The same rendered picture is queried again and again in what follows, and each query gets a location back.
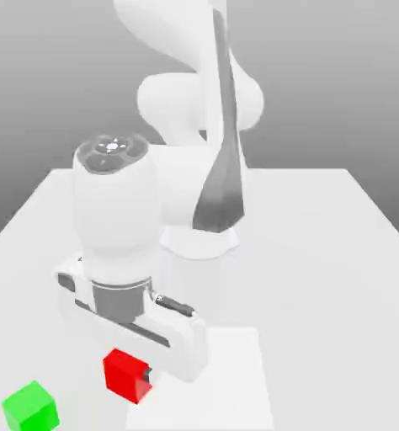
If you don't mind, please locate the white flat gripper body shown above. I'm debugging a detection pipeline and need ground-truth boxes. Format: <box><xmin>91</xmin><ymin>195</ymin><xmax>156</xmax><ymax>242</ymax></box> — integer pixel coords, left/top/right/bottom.
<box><xmin>56</xmin><ymin>291</ymin><xmax>209</xmax><ymax>383</ymax></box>

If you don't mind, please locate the small red cube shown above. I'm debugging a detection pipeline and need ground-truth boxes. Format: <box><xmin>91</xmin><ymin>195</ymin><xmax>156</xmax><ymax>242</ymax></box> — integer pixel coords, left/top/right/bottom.
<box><xmin>102</xmin><ymin>348</ymin><xmax>153</xmax><ymax>406</ymax></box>

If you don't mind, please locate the small green cube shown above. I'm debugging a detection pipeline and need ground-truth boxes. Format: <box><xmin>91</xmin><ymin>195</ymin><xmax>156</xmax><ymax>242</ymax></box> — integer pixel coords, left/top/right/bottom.
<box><xmin>1</xmin><ymin>380</ymin><xmax>61</xmax><ymax>431</ymax></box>

